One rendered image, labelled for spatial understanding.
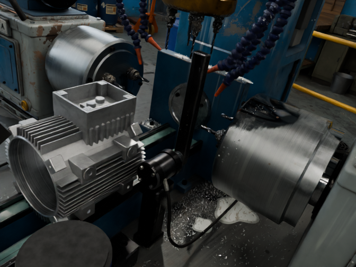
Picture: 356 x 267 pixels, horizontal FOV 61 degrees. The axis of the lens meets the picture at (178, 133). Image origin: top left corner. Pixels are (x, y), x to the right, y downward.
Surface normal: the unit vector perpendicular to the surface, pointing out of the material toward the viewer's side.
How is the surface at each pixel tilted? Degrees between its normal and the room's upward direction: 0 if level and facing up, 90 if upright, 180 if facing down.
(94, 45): 28
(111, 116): 90
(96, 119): 90
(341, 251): 90
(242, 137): 55
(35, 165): 62
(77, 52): 47
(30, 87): 90
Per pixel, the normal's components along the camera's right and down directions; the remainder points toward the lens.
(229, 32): -0.59, 0.32
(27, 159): 0.80, 0.28
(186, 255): 0.16, -0.85
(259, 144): -0.39, -0.23
